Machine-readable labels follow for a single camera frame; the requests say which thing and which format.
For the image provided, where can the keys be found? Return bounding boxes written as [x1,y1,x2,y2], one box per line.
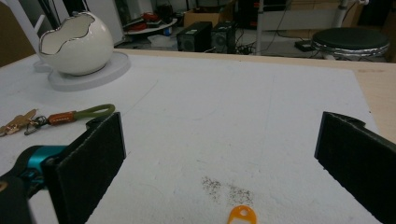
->
[0,103,116,138]

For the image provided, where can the black power adapter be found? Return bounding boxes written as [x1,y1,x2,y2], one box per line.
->
[293,40,316,52]

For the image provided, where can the white key stand with pole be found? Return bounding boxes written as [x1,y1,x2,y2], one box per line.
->
[4,0,132,92]

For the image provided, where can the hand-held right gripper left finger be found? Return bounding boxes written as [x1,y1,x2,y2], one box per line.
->
[42,111,127,224]

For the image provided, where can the white eggshell-shaped ceramic bowl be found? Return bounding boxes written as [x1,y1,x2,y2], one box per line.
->
[37,10,115,77]

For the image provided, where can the cardboard box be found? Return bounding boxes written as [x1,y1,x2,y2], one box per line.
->
[182,8,225,28]

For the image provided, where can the white plastic bag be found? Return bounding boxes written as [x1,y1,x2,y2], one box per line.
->
[148,34,178,50]

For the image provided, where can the white foam mat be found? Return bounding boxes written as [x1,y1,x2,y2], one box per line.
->
[0,52,382,224]

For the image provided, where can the black computer box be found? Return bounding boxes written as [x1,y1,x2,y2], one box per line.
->
[176,21,214,52]
[211,21,237,54]

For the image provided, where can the white round side table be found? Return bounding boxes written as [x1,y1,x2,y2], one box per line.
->
[124,18,178,35]

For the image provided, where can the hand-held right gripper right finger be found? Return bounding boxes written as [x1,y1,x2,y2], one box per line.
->
[314,110,396,224]

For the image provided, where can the round black stool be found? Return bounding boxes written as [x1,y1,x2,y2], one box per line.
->
[311,27,390,61]

